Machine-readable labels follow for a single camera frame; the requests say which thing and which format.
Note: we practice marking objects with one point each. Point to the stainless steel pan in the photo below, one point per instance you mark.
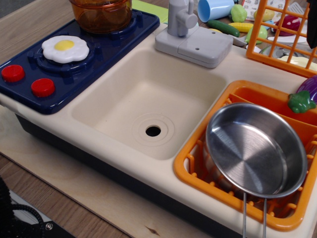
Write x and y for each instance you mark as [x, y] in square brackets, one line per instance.
[256, 150]

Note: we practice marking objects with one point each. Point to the purple toy eggplant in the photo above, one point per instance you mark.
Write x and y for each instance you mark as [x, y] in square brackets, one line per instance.
[305, 97]

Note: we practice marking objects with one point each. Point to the cream toy sink unit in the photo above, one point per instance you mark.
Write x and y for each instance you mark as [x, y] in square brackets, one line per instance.
[141, 112]

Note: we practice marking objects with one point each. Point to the orange dish drying rack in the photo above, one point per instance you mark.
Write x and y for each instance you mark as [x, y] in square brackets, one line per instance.
[193, 165]

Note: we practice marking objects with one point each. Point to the grey toy faucet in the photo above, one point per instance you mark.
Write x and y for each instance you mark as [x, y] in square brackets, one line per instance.
[184, 39]

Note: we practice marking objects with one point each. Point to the green toy cucumber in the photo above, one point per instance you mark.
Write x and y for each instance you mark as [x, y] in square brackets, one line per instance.
[223, 27]

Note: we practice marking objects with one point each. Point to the toy fried egg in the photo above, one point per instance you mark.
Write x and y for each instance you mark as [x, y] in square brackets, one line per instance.
[65, 49]

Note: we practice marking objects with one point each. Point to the light blue plastic cup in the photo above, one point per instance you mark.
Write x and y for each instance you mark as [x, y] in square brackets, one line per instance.
[214, 9]

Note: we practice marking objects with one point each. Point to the right red stove knob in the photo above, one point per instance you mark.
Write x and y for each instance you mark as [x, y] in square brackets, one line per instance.
[43, 87]

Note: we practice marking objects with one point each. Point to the red stove knob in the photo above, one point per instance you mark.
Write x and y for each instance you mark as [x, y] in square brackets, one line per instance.
[13, 73]
[43, 87]

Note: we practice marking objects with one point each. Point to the orange transparent toy pot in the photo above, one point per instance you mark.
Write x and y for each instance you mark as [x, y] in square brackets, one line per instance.
[102, 16]

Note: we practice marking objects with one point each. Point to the yellow toy corn cob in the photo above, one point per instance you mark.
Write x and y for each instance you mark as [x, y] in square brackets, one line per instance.
[243, 27]

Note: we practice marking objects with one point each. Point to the light green toy vegetable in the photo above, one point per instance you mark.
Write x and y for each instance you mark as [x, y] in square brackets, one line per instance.
[238, 13]

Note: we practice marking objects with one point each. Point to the green toy pear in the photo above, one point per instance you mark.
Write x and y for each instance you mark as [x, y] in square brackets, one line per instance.
[262, 34]

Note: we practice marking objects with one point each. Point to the navy blue toy stove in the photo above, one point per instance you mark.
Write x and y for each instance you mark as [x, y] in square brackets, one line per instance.
[73, 78]

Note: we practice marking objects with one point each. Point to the orange plastic grid basket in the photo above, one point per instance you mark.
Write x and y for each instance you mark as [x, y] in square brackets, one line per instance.
[289, 53]

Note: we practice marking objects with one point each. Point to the left red stove knob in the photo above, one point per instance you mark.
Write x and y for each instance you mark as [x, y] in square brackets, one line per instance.
[13, 73]

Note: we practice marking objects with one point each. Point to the magenta toy bowl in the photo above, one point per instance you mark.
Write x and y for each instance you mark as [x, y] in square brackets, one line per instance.
[291, 22]

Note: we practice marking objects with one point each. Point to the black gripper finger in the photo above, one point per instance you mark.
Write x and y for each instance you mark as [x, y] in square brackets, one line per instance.
[312, 24]

